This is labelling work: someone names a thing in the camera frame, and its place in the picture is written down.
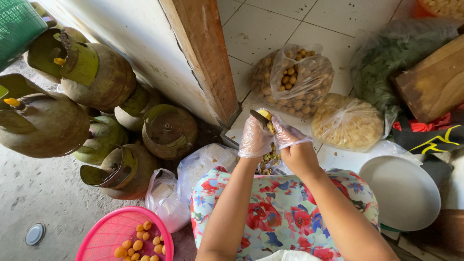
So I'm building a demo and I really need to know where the group of green gas cylinders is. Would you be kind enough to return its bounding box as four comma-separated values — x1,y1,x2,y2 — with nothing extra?
0,2,198,201

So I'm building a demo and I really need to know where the person's left hand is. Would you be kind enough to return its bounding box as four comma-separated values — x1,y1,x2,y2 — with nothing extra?
237,113,276,159

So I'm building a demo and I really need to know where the dark blade knife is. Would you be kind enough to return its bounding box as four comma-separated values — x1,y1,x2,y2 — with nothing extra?
249,109,272,128

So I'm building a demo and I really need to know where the wooden block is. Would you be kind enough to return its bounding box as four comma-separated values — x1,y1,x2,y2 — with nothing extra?
394,34,464,124

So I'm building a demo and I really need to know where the brown container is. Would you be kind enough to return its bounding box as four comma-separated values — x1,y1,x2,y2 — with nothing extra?
433,208,464,255

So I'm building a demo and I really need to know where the orange basket of yellow pieces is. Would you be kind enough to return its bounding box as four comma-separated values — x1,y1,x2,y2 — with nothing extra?
411,0,464,21

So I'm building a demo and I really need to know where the clear bag of green leaves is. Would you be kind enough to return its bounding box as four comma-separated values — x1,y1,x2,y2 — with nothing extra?
349,17,463,138

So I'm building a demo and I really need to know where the clear bag of yellow pieces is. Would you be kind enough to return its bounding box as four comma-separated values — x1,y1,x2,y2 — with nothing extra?
311,93,385,152

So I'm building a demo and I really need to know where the clear bag of brown fruits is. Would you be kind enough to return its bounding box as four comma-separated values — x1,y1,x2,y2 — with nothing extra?
248,43,335,120

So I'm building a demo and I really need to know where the round metal lid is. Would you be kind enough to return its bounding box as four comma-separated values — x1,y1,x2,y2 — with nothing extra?
25,222,46,247

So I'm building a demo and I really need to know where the pink plastic basket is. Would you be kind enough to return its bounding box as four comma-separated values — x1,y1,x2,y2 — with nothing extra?
75,206,174,261

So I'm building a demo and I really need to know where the white plastic bag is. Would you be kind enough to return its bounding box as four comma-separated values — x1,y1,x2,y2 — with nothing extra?
145,168,193,233

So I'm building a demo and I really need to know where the white cloth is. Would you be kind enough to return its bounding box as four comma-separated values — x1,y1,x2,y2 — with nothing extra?
255,249,323,261

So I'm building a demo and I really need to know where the white round plate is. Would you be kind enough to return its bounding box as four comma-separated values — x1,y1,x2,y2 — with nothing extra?
358,155,442,232

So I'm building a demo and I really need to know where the clear bag of fruit peels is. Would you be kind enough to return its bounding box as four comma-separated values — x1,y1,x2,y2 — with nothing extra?
257,141,292,176

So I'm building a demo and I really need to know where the floral dress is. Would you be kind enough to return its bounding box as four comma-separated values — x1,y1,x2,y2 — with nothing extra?
190,166,381,261

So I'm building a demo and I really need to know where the clear bag with white contents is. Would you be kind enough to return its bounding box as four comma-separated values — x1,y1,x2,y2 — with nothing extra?
176,143,240,203

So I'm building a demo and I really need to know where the red plastic bag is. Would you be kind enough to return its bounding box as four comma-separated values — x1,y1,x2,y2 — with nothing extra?
393,104,464,133

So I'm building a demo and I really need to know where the heap of orange fruits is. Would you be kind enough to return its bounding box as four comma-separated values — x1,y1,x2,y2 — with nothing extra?
113,220,167,261

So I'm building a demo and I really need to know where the wooden door post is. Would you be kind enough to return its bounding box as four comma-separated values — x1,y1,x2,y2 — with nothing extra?
159,0,240,128

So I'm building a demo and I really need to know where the person's right hand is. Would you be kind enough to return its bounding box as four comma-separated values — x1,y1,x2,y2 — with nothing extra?
271,115,324,178

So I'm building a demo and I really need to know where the black bag with yellow print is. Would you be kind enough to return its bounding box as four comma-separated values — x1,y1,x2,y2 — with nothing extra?
391,110,464,156

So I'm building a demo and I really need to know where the green plastic crate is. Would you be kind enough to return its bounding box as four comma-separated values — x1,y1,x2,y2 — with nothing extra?
0,0,50,72

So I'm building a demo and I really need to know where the dark grey cloth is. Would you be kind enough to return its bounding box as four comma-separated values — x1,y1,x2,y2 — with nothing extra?
420,154,454,190

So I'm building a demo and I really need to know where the yellow peeled fruit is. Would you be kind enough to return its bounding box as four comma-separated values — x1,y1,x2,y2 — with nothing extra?
257,109,276,135

